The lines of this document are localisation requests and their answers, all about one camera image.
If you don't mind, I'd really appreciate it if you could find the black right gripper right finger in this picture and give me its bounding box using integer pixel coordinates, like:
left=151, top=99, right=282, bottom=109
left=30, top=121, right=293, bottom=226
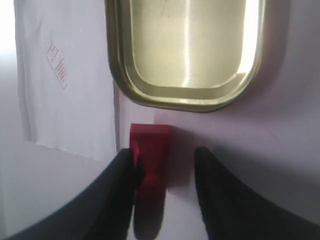
left=194, top=146, right=320, bottom=240

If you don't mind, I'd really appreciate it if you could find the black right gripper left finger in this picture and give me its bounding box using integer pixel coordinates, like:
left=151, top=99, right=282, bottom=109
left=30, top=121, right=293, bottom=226
left=9, top=148, right=137, bottom=240

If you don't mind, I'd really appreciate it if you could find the red stamp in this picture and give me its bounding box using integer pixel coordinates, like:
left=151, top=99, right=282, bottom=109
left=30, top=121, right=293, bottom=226
left=129, top=123, right=171, bottom=240

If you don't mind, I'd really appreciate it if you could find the white paper sheet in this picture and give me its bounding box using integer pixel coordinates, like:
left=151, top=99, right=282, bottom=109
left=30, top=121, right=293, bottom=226
left=14, top=0, right=117, bottom=161

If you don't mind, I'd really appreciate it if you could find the gold tin lid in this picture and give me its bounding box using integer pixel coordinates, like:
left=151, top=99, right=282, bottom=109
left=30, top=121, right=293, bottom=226
left=105, top=0, right=266, bottom=113

